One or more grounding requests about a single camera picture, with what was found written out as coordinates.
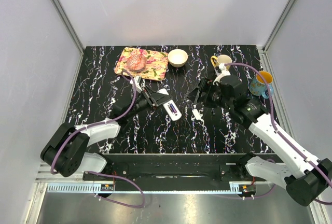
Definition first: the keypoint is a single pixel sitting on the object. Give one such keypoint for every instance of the white remote control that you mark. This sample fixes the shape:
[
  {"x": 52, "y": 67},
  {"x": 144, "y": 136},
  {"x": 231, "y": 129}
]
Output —
[{"x": 169, "y": 105}]

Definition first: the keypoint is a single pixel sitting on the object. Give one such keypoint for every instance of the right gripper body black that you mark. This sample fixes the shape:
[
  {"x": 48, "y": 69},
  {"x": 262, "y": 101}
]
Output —
[{"x": 213, "y": 97}]

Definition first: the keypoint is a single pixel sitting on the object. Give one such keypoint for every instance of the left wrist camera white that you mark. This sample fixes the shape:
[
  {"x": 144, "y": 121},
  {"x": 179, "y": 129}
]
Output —
[{"x": 137, "y": 84}]

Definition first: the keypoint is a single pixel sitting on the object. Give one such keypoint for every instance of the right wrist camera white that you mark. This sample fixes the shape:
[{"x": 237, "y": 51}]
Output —
[{"x": 222, "y": 71}]

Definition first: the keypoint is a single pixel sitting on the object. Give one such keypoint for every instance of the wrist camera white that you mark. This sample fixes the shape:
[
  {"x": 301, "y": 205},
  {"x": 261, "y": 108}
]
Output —
[
  {"x": 222, "y": 71},
  {"x": 137, "y": 84}
]

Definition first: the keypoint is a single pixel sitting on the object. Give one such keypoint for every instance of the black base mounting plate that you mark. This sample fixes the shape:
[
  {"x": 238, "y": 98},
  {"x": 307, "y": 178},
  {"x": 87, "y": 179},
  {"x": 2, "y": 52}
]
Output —
[{"x": 169, "y": 173}]

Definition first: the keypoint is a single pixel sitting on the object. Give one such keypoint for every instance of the white battery cover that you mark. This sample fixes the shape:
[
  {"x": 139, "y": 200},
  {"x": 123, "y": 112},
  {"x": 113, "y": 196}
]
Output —
[{"x": 196, "y": 113}]

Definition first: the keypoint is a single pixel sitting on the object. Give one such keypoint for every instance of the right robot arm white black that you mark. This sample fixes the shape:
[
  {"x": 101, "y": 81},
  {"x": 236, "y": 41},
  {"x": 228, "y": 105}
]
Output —
[{"x": 304, "y": 176}]

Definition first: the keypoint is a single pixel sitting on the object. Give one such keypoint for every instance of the left aluminium frame post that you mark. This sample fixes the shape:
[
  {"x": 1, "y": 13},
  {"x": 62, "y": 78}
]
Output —
[{"x": 68, "y": 25}]

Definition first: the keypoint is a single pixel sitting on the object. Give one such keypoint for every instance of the aluminium frame post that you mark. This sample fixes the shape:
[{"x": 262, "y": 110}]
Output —
[
  {"x": 68, "y": 25},
  {"x": 287, "y": 9}
]

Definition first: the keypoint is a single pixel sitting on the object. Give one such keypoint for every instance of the blue mug yellow inside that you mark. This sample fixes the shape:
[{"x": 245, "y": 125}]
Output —
[{"x": 260, "y": 85}]

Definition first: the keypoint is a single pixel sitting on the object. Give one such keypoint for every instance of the red patterned bowl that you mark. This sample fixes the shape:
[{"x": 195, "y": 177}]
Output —
[{"x": 136, "y": 62}]

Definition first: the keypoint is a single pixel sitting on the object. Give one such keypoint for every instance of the floral rectangular tray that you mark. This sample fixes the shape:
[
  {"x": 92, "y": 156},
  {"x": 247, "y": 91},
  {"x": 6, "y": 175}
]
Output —
[{"x": 148, "y": 64}]

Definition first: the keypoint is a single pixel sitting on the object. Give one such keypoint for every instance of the right aluminium frame post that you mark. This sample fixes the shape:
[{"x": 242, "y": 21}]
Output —
[{"x": 287, "y": 9}]

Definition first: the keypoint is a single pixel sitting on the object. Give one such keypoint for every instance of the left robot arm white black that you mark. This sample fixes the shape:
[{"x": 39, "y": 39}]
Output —
[{"x": 66, "y": 150}]

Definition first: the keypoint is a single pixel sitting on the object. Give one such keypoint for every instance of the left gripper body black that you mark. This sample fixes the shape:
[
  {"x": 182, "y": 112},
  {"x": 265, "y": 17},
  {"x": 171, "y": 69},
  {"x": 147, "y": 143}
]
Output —
[{"x": 144, "y": 101}]

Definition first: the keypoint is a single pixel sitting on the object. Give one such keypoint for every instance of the cream ceramic bowl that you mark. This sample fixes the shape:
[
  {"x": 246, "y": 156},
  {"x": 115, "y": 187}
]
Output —
[{"x": 177, "y": 57}]

